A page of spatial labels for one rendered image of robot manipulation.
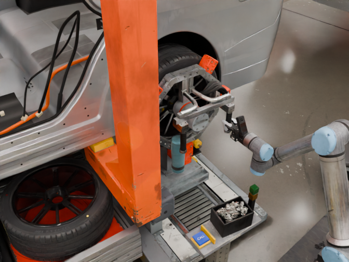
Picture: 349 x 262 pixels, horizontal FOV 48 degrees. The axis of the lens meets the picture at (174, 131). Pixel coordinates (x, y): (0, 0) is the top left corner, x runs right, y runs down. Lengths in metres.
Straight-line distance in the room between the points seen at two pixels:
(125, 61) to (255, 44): 1.45
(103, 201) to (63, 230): 0.28
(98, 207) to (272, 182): 1.50
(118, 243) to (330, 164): 1.24
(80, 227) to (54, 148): 0.46
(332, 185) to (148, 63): 1.01
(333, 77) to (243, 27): 2.34
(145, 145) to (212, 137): 1.82
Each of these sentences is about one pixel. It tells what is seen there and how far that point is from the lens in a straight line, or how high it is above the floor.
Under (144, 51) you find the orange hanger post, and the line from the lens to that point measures 1.57.
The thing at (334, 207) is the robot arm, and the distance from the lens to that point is 2.00.
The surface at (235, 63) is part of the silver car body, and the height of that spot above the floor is 0.96.
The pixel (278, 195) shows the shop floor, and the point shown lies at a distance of 3.16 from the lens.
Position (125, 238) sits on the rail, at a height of 0.37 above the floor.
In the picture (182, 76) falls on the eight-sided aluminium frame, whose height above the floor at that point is 1.11.
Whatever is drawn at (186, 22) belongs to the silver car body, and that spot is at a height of 1.36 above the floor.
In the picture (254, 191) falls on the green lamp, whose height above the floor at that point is 0.65.
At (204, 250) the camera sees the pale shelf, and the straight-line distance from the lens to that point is 2.20.
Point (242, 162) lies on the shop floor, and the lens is 3.37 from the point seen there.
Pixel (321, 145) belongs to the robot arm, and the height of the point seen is 1.13.
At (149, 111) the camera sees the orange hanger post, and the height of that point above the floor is 1.26.
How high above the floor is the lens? 2.25
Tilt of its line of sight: 38 degrees down
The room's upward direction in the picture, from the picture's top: straight up
